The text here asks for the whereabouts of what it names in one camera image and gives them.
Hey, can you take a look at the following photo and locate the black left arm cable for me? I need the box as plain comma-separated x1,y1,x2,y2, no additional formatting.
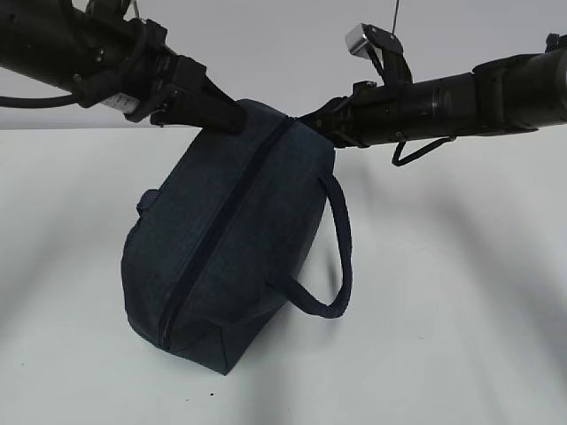
0,90,79,110

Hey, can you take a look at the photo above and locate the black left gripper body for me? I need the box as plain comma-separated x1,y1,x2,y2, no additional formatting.
73,17,208,126

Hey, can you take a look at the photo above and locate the dark blue zippered lunch bag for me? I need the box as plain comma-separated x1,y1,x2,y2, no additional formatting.
120,100,353,375

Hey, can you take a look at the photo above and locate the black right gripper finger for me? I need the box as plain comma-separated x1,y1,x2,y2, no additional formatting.
298,99,349,142

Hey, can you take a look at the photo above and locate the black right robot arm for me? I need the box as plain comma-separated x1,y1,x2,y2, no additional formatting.
301,34,566,148

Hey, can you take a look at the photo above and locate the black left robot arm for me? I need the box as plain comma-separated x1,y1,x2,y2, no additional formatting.
1,1,246,133

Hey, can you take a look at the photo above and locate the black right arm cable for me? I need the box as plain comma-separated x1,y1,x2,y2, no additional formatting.
392,135,457,168

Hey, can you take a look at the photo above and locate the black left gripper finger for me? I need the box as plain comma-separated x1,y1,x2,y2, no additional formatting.
150,78,247,133

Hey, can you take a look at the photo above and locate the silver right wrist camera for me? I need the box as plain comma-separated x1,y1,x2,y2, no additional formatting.
345,23,369,59

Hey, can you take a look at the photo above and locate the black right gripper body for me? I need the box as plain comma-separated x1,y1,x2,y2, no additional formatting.
332,81,408,149

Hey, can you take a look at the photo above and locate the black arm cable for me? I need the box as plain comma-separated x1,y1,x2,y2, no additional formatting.
0,90,79,110
392,135,457,168

